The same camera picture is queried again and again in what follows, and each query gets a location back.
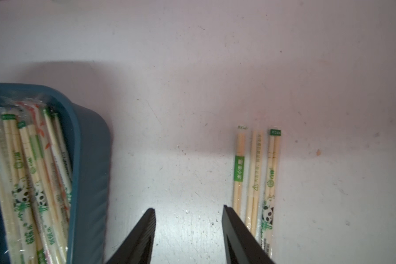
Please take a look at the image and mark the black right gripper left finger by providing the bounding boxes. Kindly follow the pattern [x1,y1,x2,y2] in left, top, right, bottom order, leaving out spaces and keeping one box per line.
[106,208,156,264]

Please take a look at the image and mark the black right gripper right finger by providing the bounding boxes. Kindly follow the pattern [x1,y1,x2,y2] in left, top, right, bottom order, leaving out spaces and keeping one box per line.
[222,205,274,264]

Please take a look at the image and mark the green band chopsticks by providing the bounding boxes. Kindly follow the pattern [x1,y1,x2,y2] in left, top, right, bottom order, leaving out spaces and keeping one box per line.
[232,125,247,216]

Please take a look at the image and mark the panda print chopsticks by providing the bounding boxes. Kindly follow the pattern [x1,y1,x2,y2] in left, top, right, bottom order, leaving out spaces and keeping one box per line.
[260,129,282,258]

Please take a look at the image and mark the plain chopsticks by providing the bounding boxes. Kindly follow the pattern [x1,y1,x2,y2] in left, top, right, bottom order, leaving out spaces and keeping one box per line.
[245,130,264,237]

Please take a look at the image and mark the teal plastic storage box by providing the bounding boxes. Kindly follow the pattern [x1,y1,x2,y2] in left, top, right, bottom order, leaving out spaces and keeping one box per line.
[0,83,112,264]

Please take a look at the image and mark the panda wrapped chopsticks in box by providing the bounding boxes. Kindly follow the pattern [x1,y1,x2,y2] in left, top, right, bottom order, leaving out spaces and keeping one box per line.
[1,112,37,264]

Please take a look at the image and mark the red print wrapped chopsticks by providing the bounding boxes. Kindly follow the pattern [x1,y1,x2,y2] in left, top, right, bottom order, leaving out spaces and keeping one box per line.
[18,100,69,230]

